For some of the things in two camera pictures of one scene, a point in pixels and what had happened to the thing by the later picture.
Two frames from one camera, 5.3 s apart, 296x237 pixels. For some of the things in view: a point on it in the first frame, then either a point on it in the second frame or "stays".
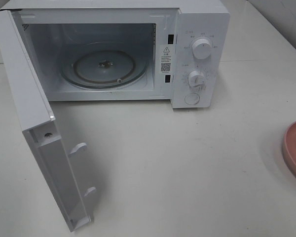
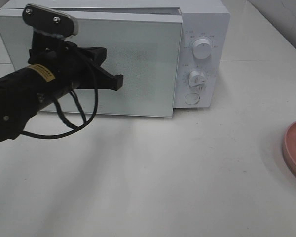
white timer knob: x=197 y=79 stays
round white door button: x=192 y=98 stays
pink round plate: x=294 y=153 stays
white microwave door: x=39 y=124 to x=147 y=52
